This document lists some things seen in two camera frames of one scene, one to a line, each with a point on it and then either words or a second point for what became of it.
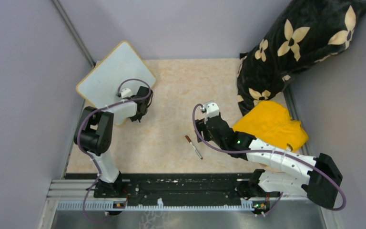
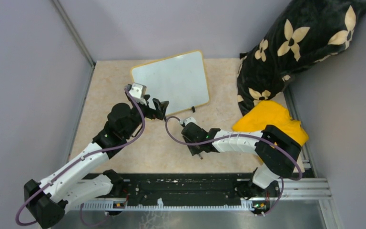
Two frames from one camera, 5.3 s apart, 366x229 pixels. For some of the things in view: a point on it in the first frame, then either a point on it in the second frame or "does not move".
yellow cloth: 270,121 does not move
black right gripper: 201,127 to 195,150
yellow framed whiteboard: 100,88 to 180,79
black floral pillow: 308,32 does not move
